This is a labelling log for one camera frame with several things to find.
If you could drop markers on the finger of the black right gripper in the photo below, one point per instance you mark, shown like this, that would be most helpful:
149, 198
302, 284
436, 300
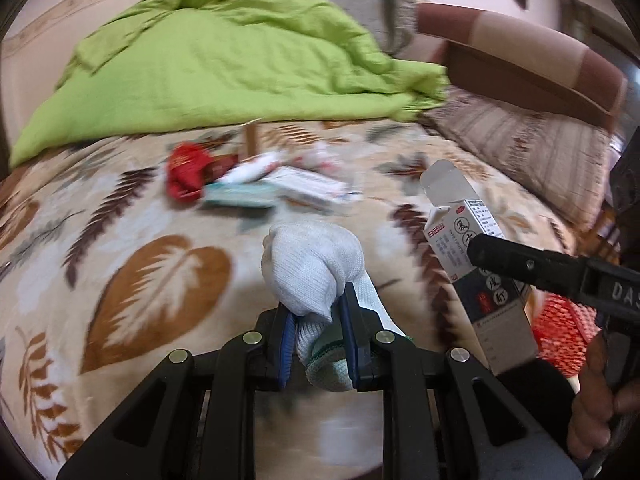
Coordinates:
594, 283

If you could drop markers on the white tube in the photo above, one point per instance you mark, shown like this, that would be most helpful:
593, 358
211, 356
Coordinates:
252, 169

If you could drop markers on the dark red candy wrapper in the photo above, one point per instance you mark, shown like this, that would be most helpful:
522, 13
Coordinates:
218, 166

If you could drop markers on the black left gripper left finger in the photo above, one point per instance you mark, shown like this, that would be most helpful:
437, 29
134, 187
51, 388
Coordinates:
259, 360

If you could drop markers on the white grey medicine box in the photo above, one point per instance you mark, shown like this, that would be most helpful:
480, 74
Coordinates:
494, 304

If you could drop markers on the white knitted sock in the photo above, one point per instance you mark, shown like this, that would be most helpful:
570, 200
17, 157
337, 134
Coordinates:
307, 265

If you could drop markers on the brown padded headboard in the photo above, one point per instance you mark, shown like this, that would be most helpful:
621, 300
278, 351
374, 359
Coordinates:
524, 64

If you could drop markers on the striped brown pillow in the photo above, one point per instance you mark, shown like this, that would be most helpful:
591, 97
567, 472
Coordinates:
560, 159

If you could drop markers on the green quilt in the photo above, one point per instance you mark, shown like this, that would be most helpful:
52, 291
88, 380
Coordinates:
172, 65

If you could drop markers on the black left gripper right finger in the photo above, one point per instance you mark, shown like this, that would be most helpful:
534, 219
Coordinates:
382, 360

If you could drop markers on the leaf pattern fleece blanket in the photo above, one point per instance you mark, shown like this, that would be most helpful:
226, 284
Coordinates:
102, 274

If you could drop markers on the white blue medicine box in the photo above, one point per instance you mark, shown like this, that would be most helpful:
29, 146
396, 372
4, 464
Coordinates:
308, 188

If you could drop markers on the orange medicine box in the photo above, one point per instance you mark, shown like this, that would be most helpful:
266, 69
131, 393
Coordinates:
250, 139

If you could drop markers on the red plastic basket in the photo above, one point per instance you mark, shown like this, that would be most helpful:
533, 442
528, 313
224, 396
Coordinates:
563, 331

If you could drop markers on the clear plastic wrapper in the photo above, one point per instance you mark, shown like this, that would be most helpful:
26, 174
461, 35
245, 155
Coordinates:
334, 161

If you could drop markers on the right hand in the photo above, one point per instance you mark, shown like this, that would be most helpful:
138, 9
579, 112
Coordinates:
596, 405

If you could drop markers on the red snack wrapper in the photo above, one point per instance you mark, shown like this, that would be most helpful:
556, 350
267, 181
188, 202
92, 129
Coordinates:
185, 172

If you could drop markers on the teal plastic wrapper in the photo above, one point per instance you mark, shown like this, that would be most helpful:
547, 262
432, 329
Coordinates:
257, 195

